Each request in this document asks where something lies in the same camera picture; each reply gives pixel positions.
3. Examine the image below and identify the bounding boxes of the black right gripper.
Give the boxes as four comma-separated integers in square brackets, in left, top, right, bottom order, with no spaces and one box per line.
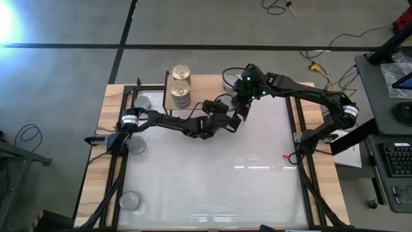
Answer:
[236,75,270,122]

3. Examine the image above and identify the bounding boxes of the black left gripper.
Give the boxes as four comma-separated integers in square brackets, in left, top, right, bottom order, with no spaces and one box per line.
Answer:
[199,108,243,140]

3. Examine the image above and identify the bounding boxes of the grey metal mounting plate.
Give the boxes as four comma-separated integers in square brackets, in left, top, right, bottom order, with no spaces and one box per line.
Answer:
[292,131,333,143]

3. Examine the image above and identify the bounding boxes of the yellow power plug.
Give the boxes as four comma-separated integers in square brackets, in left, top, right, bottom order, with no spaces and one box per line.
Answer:
[308,63,335,91]

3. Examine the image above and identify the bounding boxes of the white paper sheet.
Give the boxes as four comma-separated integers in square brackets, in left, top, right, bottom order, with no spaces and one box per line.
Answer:
[333,130,363,169]

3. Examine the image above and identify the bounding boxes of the clear plastic bag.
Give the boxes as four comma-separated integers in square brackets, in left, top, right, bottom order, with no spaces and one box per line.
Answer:
[380,61,412,99]

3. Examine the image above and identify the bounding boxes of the black stand pole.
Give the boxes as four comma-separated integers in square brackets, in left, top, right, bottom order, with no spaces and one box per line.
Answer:
[366,24,412,65]

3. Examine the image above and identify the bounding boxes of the black keyboard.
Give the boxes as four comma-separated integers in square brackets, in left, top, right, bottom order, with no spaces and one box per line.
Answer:
[379,142,412,178]

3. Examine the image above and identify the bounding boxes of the blue tablet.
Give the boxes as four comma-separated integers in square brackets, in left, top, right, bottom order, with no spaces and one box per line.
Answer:
[391,71,412,90]

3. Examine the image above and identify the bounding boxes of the grey keyboard desk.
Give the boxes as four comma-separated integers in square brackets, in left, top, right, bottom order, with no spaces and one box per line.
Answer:
[366,133,412,214]

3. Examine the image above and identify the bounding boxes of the black box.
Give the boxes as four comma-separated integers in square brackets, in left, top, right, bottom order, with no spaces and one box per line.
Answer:
[33,209,75,232]

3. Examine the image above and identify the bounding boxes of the grey metal stand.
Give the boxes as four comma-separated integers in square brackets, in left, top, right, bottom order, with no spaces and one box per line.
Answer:
[0,130,53,232]

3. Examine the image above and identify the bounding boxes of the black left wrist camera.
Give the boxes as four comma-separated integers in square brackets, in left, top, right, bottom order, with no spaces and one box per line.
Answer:
[201,99,230,114]

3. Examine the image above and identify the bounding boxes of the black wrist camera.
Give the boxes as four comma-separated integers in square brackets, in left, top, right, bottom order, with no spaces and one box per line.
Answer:
[243,63,262,77]
[201,99,230,114]

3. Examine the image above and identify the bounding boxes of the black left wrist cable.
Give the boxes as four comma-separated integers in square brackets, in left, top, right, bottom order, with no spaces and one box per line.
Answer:
[192,93,233,121]

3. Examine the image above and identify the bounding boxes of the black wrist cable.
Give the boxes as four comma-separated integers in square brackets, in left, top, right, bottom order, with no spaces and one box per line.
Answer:
[192,93,233,121]
[221,66,250,85]

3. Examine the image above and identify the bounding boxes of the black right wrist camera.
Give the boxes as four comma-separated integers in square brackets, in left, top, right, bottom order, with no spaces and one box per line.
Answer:
[243,63,262,77]

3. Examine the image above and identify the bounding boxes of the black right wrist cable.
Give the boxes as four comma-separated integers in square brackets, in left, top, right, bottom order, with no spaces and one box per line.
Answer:
[221,66,250,85]

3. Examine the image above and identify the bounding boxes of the short black cable loop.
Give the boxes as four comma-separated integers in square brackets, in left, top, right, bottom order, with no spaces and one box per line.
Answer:
[288,151,305,167]

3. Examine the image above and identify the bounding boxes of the black cable bundle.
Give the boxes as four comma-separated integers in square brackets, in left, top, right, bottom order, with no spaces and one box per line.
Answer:
[321,64,359,97]

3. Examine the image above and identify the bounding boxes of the yellow floor cable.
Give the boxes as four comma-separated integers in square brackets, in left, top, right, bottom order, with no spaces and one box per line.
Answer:
[287,0,318,17]

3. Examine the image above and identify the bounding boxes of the long black floor cable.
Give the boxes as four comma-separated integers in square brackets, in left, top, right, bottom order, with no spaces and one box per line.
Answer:
[299,24,394,61]

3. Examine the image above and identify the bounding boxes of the black coiled cable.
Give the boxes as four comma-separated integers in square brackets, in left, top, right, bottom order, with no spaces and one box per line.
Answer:
[393,101,412,127]

